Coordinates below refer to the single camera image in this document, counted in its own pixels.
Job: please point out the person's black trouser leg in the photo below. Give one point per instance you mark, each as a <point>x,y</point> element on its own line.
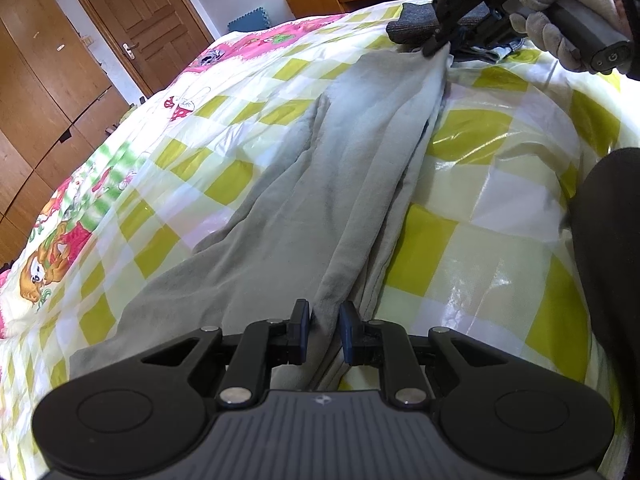
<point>604,220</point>

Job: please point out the blue foam mat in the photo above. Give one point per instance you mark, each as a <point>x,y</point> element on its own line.
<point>253,21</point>

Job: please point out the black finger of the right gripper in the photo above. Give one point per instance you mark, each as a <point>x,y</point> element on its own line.
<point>448,31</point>

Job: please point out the dark grey folded cloth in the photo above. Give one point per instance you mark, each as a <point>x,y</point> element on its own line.
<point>417,23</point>

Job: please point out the grey-green pants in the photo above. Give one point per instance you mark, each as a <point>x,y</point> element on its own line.
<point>321,223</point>

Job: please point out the right hand grey glove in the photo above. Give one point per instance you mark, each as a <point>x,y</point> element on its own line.
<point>547,37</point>

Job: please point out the wooden wardrobe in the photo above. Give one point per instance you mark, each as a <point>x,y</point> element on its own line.
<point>56,106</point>

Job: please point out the colourful checkered bed quilt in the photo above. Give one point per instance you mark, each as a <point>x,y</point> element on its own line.
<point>483,249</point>

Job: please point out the wooden door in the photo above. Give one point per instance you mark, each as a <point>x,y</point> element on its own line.
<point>154,39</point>

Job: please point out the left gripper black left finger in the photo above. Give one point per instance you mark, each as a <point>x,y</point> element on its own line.
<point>263,346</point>

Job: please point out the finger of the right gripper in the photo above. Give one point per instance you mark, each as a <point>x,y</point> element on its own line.
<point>487,49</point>

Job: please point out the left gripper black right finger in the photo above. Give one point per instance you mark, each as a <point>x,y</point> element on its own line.
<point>386,347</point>

